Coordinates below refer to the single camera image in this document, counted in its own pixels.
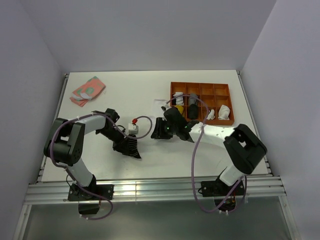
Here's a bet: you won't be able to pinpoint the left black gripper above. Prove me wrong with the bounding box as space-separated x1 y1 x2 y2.
97 126 131 156

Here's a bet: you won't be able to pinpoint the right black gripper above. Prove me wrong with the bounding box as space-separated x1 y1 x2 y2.
150 117 178 139

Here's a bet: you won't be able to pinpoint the black striped sock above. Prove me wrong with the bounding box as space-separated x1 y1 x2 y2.
119 137 141 159

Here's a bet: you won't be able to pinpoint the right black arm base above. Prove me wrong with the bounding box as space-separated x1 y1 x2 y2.
198 178 247 213

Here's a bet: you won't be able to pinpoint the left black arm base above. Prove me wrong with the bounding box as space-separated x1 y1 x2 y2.
67 184 114 221

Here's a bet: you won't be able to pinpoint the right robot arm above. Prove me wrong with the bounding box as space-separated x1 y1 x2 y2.
151 107 268 195

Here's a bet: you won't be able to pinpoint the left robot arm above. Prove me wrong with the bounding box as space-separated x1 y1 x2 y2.
43 108 139 200

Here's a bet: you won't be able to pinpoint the rolled yellow socks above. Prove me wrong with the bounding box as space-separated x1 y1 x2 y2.
174 105 185 117

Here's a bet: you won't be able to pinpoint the rolled black socks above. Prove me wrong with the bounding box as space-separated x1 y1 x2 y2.
187 103 199 120

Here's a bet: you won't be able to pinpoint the rolled white striped socks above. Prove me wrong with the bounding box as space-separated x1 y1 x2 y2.
173 91 184 106

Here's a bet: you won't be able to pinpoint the rolled grey socks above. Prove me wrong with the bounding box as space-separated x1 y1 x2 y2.
188 93 198 106

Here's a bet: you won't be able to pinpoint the small white rolled socks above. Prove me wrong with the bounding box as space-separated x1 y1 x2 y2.
206 109 215 121

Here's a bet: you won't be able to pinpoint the large white rolled socks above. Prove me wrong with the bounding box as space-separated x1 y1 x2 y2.
218 104 230 120

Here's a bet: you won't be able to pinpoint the pink green patterned socks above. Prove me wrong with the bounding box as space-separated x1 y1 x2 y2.
69 76 106 107

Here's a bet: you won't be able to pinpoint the white sock with black stripes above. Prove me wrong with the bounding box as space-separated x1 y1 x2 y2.
153 99 168 111

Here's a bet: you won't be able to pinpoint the orange compartment tray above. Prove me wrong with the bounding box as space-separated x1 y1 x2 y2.
170 82 235 126

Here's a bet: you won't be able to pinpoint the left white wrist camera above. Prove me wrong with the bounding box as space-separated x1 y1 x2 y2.
127 123 139 135

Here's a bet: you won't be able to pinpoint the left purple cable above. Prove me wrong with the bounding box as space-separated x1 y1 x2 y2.
49 112 154 221

